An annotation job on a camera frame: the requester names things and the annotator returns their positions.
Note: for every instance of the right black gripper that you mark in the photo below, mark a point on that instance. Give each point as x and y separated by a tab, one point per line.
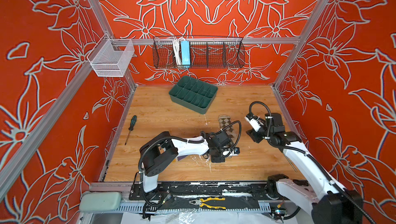
253	135

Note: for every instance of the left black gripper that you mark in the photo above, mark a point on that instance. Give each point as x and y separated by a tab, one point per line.
220	158

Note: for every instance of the beige brown argyle sock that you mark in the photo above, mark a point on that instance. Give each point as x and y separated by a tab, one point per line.
224	121

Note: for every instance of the purple yellow blue sock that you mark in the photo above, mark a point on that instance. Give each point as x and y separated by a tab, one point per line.
179	158

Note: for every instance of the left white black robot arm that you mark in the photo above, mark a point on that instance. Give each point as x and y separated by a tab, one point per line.
161	151

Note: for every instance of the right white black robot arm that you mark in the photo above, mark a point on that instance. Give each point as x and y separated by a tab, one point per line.
320	195

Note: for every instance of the green divided organizer tray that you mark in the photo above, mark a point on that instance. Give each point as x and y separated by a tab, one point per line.
193	94

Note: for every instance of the light blue box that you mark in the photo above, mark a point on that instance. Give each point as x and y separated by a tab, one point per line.
185	53

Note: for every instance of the pale green pad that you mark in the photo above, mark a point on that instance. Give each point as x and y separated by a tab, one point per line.
100	202

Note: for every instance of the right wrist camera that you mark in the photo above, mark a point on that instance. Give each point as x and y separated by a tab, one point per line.
254	121

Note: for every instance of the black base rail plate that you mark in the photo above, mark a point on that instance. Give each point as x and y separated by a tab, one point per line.
190	189

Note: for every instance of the yellow handled pliers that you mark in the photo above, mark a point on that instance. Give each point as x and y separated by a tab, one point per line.
203	202

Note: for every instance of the green handled screwdriver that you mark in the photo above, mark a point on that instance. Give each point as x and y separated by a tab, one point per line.
131	127

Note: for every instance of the black wire wall basket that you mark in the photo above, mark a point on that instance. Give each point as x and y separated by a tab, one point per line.
205	52

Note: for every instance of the white mesh wall basket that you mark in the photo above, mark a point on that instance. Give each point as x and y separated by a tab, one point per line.
111	57

